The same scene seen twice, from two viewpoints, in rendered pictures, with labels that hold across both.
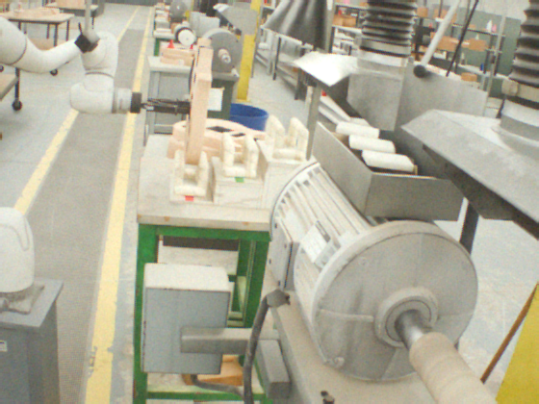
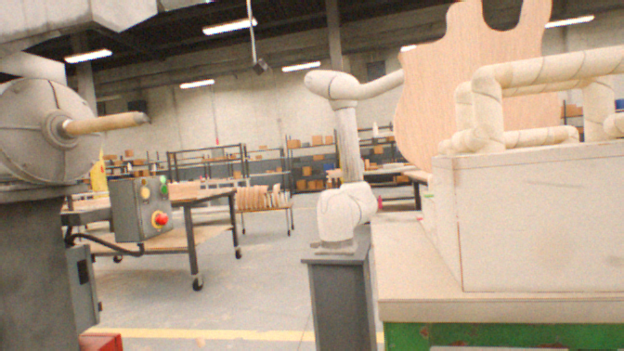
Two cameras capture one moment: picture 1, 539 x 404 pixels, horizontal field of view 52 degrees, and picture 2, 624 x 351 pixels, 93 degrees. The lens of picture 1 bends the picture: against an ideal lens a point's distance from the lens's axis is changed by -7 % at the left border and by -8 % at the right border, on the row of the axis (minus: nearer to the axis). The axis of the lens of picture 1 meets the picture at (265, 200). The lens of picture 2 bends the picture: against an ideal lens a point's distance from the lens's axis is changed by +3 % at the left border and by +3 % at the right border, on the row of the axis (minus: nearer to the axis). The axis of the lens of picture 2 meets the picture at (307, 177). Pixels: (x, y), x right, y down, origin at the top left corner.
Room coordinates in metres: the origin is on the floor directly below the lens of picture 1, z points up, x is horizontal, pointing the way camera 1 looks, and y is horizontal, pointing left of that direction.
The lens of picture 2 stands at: (1.91, -0.54, 1.11)
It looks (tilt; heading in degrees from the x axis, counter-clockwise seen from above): 3 degrees down; 115
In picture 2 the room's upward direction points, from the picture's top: 6 degrees counter-clockwise
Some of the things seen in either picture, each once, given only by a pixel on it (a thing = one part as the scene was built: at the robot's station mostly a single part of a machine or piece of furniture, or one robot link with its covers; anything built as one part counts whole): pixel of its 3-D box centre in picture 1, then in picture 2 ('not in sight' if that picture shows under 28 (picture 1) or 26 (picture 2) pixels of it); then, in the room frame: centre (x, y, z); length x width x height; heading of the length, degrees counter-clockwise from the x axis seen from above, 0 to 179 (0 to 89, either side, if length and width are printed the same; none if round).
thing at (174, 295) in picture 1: (197, 352); (121, 218); (0.93, 0.08, 0.99); 0.24 x 0.21 x 0.26; 13
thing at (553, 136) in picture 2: (250, 144); (509, 140); (2.01, 0.08, 1.12); 0.20 x 0.03 x 0.03; 11
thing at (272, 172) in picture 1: (278, 174); (549, 209); (2.04, -0.03, 1.02); 0.27 x 0.15 x 0.17; 12
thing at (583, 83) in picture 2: (275, 125); (528, 84); (2.03, 0.00, 1.20); 0.20 x 0.03 x 0.03; 11
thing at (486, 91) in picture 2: (301, 146); (487, 116); (1.96, -0.10, 1.15); 0.03 x 0.03 x 0.09
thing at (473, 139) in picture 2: (289, 154); (470, 139); (1.94, -0.06, 1.12); 0.11 x 0.03 x 0.03; 102
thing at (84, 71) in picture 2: not in sight; (90, 122); (-7.62, 5.00, 2.99); 0.41 x 0.41 x 5.98; 13
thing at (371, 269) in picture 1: (358, 258); (4, 140); (0.90, -0.17, 1.25); 0.41 x 0.27 x 0.26; 13
